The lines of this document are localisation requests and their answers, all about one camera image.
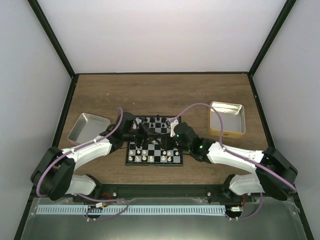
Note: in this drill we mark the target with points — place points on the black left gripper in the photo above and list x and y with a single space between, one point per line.
145 131

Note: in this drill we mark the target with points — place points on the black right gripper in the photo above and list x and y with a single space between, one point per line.
167 144

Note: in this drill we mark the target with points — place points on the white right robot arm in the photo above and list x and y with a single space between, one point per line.
268 171

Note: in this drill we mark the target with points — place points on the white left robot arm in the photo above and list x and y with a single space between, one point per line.
55 175

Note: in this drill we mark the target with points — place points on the row of black chess pieces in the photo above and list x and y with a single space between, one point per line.
150 121

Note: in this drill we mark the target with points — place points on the black white chess board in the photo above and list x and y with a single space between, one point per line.
155 150

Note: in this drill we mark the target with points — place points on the gold metal tin box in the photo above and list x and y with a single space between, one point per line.
233 120

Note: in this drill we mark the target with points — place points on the pink metal tin box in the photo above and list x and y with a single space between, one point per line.
86 128

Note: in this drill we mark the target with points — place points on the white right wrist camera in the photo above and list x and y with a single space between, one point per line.
173 124

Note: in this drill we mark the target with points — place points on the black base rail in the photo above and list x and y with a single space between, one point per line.
209 192

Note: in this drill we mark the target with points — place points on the black enclosure frame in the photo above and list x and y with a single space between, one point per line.
165 93

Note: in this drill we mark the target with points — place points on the light blue cable duct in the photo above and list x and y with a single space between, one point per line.
152 210

